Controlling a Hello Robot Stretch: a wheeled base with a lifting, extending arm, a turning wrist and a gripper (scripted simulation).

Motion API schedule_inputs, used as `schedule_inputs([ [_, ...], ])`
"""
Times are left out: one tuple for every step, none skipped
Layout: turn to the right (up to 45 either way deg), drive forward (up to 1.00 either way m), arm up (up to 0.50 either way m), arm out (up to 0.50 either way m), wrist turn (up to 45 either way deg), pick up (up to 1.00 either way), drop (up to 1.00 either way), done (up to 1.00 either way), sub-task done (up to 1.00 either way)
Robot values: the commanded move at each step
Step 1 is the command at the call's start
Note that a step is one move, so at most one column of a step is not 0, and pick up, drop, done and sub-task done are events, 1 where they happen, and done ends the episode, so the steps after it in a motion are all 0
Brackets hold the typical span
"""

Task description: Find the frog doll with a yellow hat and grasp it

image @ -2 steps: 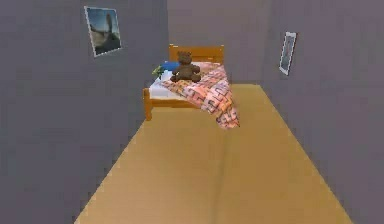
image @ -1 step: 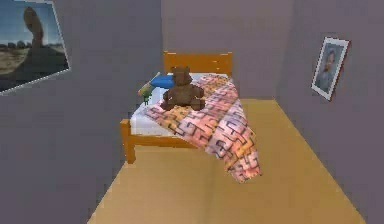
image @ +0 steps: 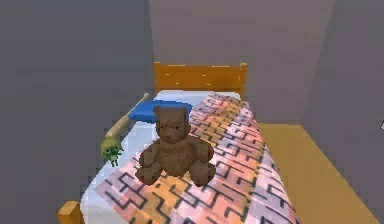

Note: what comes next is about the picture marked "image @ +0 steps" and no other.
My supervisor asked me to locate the pink patterned blanket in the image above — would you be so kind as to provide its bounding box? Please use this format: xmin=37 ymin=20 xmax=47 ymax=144
xmin=94 ymin=93 xmax=303 ymax=224

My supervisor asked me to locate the wooden bed with white mattress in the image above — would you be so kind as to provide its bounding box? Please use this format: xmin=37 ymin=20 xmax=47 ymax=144
xmin=57 ymin=61 xmax=303 ymax=224

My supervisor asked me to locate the green frog doll yellow hat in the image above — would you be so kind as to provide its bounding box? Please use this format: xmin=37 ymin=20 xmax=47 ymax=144
xmin=100 ymin=136 xmax=124 ymax=168

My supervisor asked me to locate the blue pillow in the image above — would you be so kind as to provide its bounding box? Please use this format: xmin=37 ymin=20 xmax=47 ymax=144
xmin=128 ymin=99 xmax=194 ymax=125

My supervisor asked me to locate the brown teddy bear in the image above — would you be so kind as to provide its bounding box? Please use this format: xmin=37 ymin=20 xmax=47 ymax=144
xmin=135 ymin=105 xmax=217 ymax=188

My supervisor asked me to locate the wooden baseball bat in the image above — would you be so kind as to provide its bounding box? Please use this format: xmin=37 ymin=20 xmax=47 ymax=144
xmin=104 ymin=92 xmax=150 ymax=139

